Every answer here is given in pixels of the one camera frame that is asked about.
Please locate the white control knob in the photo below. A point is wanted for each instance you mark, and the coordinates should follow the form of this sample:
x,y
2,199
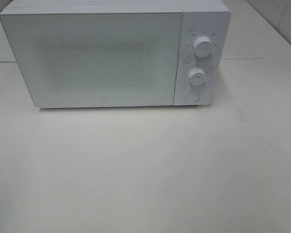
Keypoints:
x,y
197,76
203,46

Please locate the white microwave door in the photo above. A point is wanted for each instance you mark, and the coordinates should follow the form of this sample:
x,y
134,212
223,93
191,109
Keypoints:
x,y
92,60

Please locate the white door release button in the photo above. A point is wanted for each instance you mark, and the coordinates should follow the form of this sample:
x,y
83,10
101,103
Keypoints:
x,y
192,96

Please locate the white microwave oven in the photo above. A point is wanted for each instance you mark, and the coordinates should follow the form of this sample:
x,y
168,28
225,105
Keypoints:
x,y
199,17

